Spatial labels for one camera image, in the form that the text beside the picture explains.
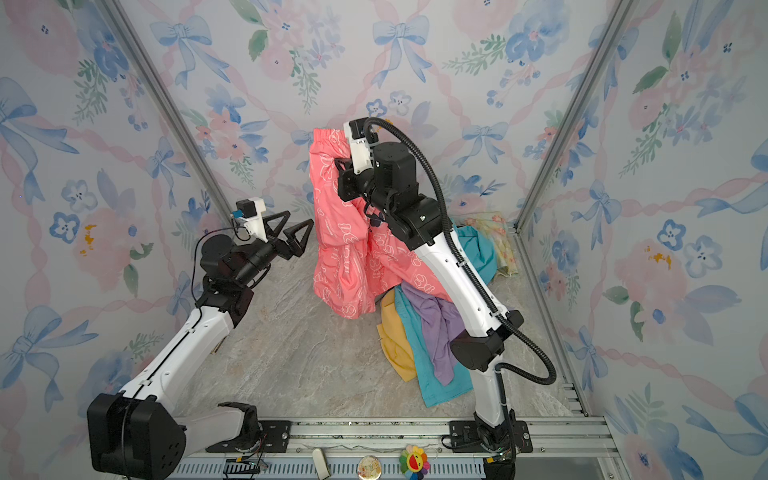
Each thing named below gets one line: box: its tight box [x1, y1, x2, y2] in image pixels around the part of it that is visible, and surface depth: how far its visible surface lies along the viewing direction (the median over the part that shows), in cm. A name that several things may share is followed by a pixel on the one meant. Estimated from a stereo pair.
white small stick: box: [312, 448, 331, 480], surface depth 69 cm
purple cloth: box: [401, 282, 465, 387], surface depth 90 cm
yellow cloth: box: [376, 288, 417, 383], surface depth 87 cm
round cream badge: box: [357, 455, 382, 480], surface depth 71 cm
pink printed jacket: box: [309, 128, 451, 319], surface depth 78 cm
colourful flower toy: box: [399, 445, 431, 480], surface depth 71 cm
